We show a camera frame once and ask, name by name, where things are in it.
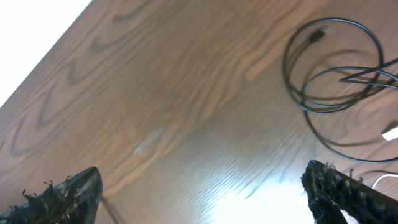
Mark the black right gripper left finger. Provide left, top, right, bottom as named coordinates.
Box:
left=1, top=166, right=103, bottom=224

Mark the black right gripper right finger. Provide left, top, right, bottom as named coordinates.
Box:
left=301, top=160, right=397, bottom=224

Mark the white USB cable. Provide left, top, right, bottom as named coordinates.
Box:
left=340, top=123, right=398, bottom=224

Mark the black USB cable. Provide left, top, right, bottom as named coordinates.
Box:
left=282, top=17, right=398, bottom=164

